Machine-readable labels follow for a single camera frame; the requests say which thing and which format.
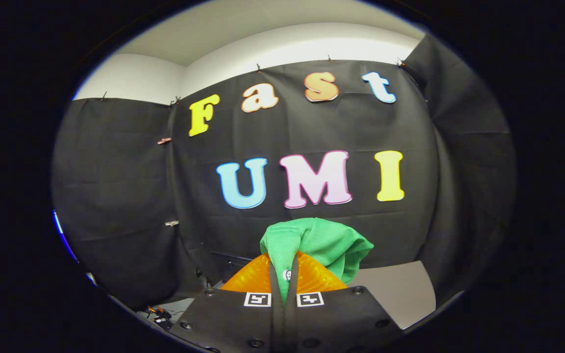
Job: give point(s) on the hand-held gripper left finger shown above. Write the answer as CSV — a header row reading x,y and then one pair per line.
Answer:
x,y
276,329

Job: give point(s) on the small orange clip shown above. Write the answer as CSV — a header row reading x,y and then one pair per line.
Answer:
x,y
164,140

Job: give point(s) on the black backdrop cloth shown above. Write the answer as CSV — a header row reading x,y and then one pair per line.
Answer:
x,y
115,196

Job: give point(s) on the grey appliance cabinet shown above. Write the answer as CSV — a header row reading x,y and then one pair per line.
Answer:
x,y
400,294

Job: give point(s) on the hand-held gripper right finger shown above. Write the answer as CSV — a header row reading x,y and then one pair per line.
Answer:
x,y
291,329

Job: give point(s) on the green polo shirt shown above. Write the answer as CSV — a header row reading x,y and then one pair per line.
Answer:
x,y
321,240

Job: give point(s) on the small silver clip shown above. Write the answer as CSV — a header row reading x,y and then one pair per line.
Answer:
x,y
171,223

